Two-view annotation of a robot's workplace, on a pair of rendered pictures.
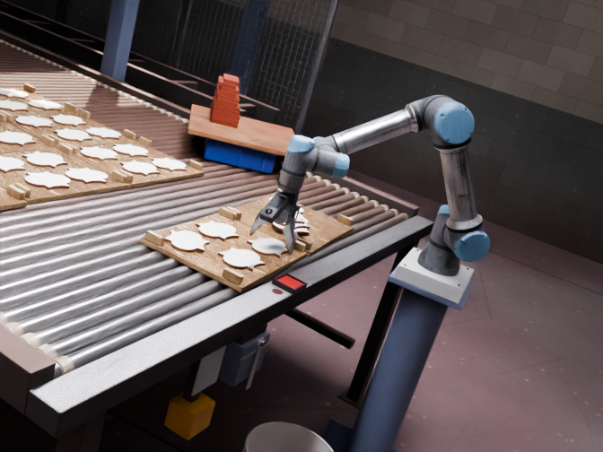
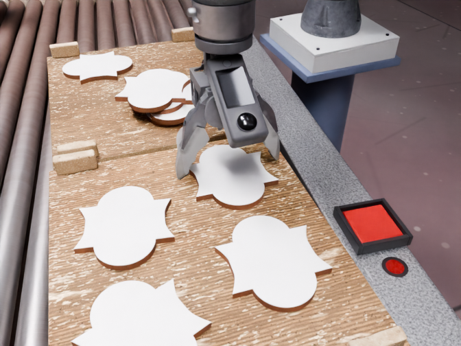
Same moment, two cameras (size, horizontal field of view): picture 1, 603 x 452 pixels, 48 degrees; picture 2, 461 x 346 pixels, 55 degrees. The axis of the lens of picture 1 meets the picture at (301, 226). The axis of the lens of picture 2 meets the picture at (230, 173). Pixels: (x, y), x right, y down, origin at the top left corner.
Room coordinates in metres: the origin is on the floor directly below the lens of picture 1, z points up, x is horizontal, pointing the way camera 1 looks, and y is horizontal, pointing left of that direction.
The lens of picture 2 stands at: (1.59, 0.39, 1.35)
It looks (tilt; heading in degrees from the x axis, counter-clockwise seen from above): 39 degrees down; 321
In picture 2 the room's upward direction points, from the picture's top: straight up
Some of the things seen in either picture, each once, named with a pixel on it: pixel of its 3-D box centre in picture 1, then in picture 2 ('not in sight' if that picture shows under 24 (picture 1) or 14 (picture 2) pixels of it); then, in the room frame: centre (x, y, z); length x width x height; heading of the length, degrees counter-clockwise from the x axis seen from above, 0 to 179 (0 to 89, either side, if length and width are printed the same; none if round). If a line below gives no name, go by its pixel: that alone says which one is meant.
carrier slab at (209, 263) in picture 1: (228, 247); (195, 246); (1.91, 0.19, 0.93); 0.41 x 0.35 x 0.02; 159
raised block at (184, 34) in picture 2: (345, 220); (184, 34); (2.44, -0.15, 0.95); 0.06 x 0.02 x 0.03; 70
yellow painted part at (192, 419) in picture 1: (196, 387); not in sight; (1.45, 0.13, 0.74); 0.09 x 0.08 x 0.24; 155
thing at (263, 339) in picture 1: (239, 353); not in sight; (1.61, 0.06, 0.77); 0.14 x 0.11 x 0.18; 155
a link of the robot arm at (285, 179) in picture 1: (290, 178); (221, 16); (2.01, 0.07, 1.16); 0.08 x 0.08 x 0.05
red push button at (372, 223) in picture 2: (289, 283); (370, 226); (1.80, -0.01, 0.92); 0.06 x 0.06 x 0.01; 65
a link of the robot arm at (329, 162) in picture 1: (328, 161); not in sight; (2.05, -0.02, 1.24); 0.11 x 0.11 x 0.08; 16
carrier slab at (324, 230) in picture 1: (290, 221); (143, 90); (2.30, 0.04, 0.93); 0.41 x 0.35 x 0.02; 160
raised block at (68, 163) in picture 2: (227, 213); (75, 162); (2.14, 0.25, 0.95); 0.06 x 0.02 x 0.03; 69
